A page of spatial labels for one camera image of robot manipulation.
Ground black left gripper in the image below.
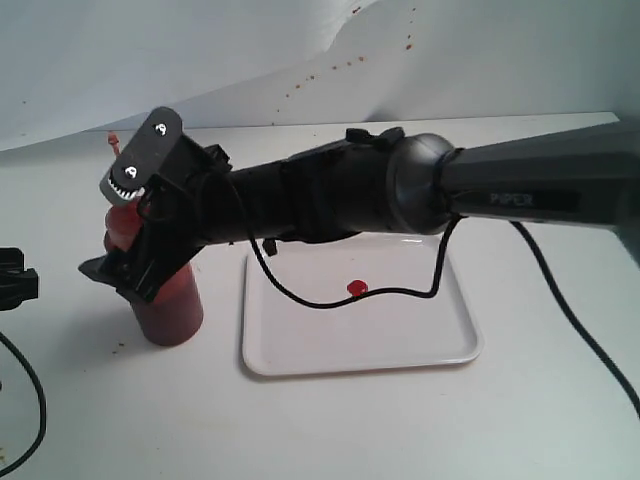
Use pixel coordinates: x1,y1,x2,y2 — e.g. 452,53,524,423
0,247,39,311

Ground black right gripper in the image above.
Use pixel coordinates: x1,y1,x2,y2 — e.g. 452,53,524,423
78,134,240,303

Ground red sauce squeeze bottle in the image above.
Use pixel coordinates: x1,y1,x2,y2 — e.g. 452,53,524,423
103,131,205,349

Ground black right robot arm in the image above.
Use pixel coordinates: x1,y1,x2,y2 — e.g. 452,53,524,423
80,122,639,302

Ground red sauce blob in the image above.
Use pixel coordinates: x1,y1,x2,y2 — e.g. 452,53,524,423
346,279,369,297

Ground white rectangular plastic tray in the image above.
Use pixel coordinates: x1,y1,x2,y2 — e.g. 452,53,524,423
242,234,484,377

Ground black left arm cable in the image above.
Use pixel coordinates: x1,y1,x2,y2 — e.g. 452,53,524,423
0,329,49,474

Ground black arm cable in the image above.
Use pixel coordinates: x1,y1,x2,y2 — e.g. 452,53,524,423
0,329,49,474
134,169,640,421

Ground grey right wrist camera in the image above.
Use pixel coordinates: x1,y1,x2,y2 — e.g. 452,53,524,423
99,107,183,206

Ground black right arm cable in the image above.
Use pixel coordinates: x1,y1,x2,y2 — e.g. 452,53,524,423
134,169,640,421

